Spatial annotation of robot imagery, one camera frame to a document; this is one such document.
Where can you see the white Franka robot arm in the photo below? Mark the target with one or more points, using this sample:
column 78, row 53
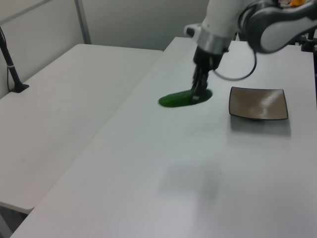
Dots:
column 247, row 22

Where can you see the yellow object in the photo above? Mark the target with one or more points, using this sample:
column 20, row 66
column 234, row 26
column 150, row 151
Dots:
column 296, row 2

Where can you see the square brown ceramic plate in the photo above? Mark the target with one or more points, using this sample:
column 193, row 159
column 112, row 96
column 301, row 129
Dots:
column 257, row 104

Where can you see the green cucumber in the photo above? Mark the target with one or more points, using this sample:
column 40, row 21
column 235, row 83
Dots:
column 175, row 100

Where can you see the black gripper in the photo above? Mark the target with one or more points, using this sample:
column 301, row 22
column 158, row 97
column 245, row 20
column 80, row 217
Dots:
column 206, row 58

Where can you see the black camera stand with band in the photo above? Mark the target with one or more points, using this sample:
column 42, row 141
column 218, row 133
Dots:
column 11, row 67

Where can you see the black clamped camera stand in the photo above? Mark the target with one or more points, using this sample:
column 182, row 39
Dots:
column 309, row 43

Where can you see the aluminium partition post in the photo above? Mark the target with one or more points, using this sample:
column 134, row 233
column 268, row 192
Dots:
column 83, row 21

